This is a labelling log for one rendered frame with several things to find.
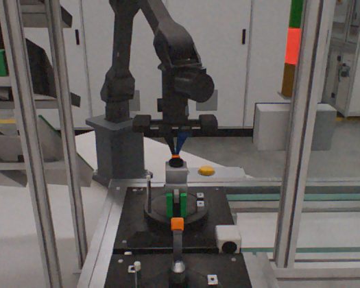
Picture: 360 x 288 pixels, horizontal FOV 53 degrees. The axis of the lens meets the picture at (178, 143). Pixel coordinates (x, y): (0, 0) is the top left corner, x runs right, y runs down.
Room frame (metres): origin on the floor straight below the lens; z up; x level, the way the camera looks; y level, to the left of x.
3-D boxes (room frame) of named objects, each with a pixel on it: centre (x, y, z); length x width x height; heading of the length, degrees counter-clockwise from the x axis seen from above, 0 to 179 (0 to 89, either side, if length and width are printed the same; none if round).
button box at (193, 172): (0.89, -0.08, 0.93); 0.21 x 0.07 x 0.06; 91
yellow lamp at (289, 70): (0.56, -0.19, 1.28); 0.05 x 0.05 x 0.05
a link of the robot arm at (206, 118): (0.78, 0.01, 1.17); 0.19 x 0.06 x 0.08; 91
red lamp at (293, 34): (0.56, -0.19, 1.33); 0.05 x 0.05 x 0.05
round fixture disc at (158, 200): (0.68, 0.01, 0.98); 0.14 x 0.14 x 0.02
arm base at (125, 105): (1.05, 0.18, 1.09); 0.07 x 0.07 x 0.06; 46
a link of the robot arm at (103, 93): (1.05, 0.18, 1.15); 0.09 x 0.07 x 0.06; 122
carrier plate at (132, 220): (0.68, 0.01, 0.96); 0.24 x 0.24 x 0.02; 1
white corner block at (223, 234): (0.58, -0.09, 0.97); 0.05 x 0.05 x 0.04; 1
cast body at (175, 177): (0.67, 0.00, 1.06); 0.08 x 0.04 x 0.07; 1
